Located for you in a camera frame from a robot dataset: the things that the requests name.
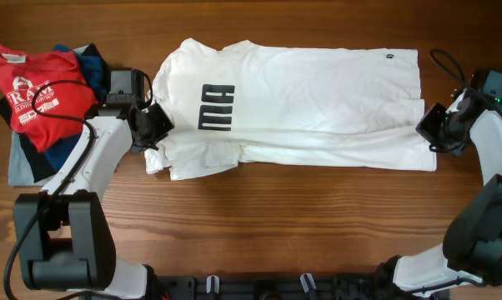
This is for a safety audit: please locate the grey folded shirt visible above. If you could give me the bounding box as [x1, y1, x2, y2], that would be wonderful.
[7, 44, 89, 188]

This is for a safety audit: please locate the navy blue folded shirt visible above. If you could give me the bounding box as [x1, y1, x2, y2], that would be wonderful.
[43, 43, 109, 171]

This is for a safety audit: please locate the left black cable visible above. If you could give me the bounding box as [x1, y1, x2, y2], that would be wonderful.
[3, 68, 154, 300]

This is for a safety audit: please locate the red folded printed t-shirt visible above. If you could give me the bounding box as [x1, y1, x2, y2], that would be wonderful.
[0, 44, 97, 152]

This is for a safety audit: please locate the black folded shirt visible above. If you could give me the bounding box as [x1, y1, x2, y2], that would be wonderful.
[0, 44, 108, 186]

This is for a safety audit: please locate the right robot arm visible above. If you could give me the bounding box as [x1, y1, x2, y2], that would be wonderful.
[374, 69, 502, 299]

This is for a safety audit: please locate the right black cable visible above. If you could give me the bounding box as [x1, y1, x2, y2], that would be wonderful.
[428, 48, 502, 295]

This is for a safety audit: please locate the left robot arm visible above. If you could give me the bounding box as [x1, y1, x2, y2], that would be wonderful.
[3, 68, 173, 299]

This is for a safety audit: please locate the black cable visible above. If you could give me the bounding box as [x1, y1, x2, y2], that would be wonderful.
[3, 68, 154, 300]
[428, 48, 502, 295]

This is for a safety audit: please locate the white t-shirt black print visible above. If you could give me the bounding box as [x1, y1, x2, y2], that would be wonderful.
[144, 38, 437, 181]

